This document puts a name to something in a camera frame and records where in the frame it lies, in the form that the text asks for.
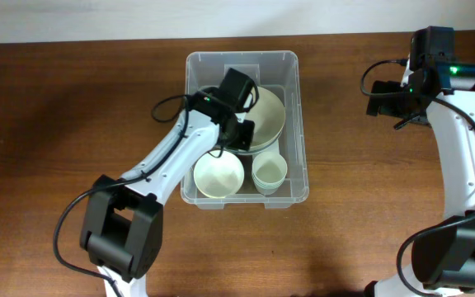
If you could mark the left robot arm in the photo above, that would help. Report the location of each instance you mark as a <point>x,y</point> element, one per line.
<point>123,224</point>

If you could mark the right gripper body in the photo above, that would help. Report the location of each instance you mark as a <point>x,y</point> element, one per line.
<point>398,106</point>

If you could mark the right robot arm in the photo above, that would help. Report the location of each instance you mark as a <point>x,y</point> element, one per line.
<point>443,255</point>

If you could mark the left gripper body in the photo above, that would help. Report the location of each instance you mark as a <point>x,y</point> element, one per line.
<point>242,138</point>

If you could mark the white cup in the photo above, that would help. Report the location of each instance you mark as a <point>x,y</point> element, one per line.
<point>269,169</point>

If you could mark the grey cup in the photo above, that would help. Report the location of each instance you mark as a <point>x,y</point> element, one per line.
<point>267,192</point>

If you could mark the white bowl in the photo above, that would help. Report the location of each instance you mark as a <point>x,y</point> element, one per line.
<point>219,177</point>

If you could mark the mint green cup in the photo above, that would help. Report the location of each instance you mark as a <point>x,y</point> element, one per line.
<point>267,187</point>

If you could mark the beige plate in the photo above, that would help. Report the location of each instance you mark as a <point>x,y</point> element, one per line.
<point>269,109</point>

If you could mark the clear plastic storage bin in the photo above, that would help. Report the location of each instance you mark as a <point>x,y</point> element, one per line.
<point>277,71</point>

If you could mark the dark blue plate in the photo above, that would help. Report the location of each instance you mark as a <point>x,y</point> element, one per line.
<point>270,143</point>

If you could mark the white label in bin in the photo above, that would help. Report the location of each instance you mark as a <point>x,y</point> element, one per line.
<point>274,147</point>

